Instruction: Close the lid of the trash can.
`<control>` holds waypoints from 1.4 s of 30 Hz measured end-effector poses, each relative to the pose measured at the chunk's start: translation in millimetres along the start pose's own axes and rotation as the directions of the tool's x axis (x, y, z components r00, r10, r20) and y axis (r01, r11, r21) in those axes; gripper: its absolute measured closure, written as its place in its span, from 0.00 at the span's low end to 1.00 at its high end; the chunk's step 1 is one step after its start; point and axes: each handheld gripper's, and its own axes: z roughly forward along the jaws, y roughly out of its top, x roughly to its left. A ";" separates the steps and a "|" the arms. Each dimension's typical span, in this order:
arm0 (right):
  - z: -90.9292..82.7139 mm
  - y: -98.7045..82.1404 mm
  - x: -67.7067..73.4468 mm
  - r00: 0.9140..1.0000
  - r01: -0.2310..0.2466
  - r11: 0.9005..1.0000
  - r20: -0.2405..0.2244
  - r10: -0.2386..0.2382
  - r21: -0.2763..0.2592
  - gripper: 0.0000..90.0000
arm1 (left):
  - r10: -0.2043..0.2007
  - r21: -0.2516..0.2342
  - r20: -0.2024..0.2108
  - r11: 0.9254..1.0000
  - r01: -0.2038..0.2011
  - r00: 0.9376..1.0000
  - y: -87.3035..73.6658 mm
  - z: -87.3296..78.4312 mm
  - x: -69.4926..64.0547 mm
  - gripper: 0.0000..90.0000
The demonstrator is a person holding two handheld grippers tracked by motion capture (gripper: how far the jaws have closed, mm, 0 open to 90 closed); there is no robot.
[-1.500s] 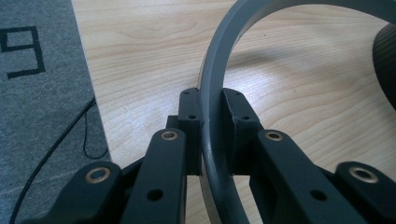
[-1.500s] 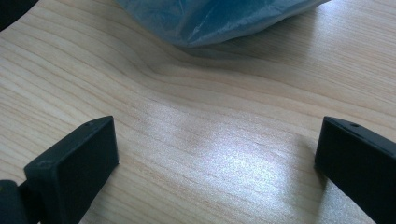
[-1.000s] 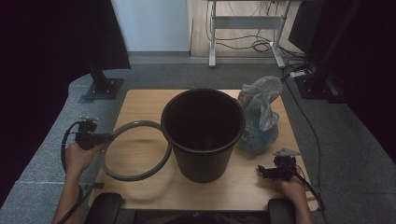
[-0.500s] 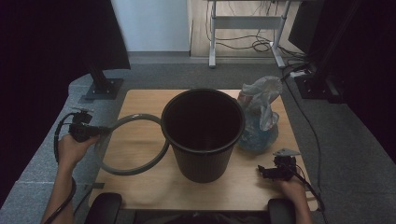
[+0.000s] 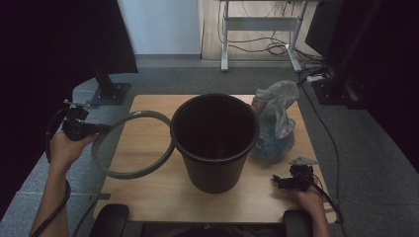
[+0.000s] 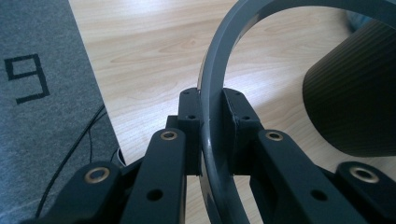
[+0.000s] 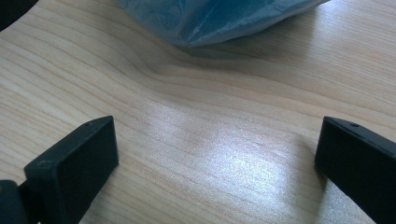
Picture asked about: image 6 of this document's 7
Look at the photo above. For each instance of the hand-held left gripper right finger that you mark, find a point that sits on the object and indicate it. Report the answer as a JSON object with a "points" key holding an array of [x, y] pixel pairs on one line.
{"points": [[280, 174]]}

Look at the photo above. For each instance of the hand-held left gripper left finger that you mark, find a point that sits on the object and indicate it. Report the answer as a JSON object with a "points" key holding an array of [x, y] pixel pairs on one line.
{"points": [[165, 174]]}

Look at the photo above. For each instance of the dark ribbed trash bin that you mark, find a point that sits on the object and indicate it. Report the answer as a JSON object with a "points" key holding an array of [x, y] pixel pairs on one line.
{"points": [[355, 102]]}

